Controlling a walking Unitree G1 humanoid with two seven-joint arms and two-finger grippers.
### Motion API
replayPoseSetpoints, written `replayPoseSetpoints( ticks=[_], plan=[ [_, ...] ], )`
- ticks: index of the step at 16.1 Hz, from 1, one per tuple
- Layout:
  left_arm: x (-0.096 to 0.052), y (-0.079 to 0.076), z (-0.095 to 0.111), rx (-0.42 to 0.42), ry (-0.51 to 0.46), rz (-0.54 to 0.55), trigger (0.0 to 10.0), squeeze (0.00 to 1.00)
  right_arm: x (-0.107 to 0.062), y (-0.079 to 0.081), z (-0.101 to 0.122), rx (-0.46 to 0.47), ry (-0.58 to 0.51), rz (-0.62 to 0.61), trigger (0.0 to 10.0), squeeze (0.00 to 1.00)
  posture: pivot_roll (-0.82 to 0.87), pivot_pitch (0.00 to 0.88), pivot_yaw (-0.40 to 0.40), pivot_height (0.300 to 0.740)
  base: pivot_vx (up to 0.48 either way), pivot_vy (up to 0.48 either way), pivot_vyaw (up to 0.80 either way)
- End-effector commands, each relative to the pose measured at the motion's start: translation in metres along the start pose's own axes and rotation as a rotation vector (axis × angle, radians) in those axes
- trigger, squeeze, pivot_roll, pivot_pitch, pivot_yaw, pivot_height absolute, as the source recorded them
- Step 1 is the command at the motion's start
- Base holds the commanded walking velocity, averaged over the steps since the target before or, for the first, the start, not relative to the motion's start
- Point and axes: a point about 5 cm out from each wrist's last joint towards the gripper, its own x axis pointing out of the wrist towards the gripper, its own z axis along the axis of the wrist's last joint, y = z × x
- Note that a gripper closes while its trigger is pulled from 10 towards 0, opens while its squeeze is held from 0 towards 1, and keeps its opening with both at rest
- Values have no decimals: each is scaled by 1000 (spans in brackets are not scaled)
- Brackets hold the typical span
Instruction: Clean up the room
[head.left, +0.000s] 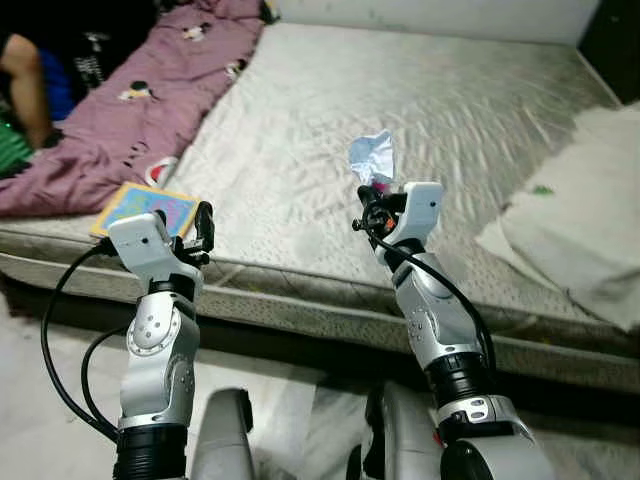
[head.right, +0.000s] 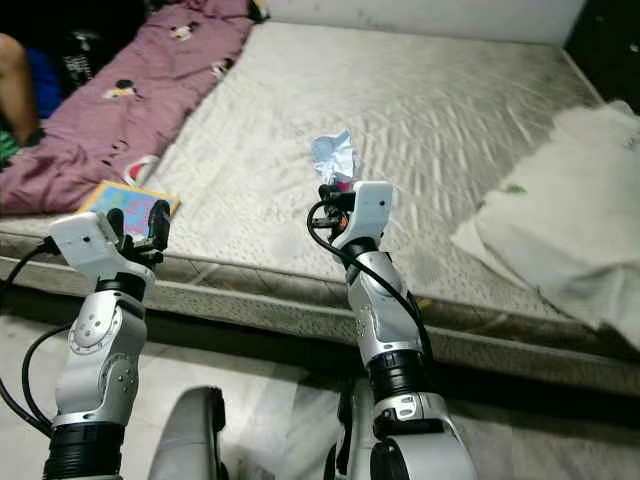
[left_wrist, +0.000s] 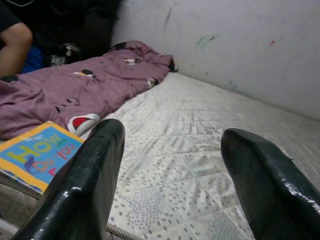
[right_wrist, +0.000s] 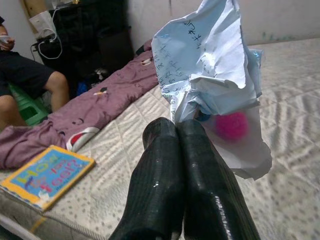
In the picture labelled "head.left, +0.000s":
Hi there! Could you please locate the colourful children's book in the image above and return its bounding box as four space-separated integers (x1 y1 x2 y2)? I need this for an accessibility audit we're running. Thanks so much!
89 182 203 242

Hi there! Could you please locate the white quilted mattress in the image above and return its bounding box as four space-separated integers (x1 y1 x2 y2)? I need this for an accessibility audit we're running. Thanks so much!
0 22 640 393

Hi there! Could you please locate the pink cartoon print blanket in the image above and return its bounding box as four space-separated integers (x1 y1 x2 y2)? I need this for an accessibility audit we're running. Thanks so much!
0 0 267 220

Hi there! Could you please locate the silver left robot leg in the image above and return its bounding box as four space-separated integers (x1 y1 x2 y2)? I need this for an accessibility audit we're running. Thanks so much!
188 387 255 480

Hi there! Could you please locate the silver robot leg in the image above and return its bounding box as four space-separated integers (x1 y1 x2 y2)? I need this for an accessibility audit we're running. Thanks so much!
188 387 255 480
346 380 447 480

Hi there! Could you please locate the white pillow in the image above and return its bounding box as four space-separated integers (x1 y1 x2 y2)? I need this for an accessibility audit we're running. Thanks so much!
474 100 640 333

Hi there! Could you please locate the black printed bag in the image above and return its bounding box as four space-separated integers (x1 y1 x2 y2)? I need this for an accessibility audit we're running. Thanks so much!
72 28 113 93

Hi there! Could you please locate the seated person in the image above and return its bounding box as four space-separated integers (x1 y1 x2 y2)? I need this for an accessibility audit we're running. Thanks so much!
0 32 77 153

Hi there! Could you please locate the silver right robot leg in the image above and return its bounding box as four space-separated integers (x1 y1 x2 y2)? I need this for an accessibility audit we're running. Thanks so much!
346 380 447 480

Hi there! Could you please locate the black tufted headboard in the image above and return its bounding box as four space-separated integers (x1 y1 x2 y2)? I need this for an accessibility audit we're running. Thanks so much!
578 0 640 103

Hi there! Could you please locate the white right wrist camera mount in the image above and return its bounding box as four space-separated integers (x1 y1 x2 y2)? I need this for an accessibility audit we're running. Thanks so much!
383 181 447 253

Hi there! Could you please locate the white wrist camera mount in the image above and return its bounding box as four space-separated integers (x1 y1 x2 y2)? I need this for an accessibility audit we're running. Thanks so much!
106 211 201 293
383 181 447 253

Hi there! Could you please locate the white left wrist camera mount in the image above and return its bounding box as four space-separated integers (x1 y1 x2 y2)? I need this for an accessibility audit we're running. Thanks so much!
106 211 201 293

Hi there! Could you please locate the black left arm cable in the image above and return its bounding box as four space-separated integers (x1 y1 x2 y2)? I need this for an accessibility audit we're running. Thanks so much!
38 240 136 446

